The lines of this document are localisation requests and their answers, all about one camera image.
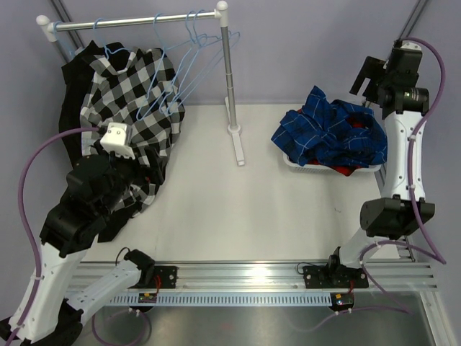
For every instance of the aluminium frame post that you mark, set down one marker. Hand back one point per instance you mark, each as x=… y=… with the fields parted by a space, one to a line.
x=404 y=72
x=62 y=13

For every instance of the left aluminium frame post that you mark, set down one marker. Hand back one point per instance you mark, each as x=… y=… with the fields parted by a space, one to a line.
x=62 y=13

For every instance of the white plastic basket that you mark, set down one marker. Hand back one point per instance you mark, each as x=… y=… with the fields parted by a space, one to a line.
x=316 y=169

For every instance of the aluminium mounting rail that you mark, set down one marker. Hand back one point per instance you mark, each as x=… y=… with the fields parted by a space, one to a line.
x=285 y=276

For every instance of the right aluminium frame post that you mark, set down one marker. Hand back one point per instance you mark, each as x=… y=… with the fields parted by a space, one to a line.
x=404 y=72

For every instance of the blue plaid shirt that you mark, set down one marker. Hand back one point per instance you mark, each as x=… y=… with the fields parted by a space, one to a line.
x=333 y=134

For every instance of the grey white plaid shirt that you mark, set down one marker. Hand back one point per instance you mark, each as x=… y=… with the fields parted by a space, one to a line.
x=114 y=96

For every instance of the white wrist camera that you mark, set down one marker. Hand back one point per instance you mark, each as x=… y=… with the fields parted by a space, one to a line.
x=117 y=140
x=408 y=47

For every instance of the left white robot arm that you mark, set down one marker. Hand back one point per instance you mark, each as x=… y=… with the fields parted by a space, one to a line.
x=94 y=187

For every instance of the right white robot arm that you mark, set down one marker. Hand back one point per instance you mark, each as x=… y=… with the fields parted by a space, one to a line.
x=402 y=207

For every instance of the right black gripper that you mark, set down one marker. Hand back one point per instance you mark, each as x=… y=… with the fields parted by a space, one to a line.
x=372 y=69

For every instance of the red black plaid shirt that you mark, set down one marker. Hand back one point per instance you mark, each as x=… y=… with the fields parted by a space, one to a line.
x=344 y=169

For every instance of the blue hanger of red shirt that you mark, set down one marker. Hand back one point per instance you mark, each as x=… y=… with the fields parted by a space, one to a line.
x=164 y=49

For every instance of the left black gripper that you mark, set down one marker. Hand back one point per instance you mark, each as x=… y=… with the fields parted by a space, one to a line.
x=154 y=174

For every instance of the white slotted cable duct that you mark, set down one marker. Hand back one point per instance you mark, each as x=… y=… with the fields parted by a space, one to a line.
x=170 y=299

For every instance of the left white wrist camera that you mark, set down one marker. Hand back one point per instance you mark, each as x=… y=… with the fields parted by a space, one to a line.
x=117 y=140

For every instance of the blue hanger of black shirt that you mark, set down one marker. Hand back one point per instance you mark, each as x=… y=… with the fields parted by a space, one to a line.
x=65 y=43

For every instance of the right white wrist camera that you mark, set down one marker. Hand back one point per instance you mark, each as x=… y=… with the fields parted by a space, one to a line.
x=408 y=47

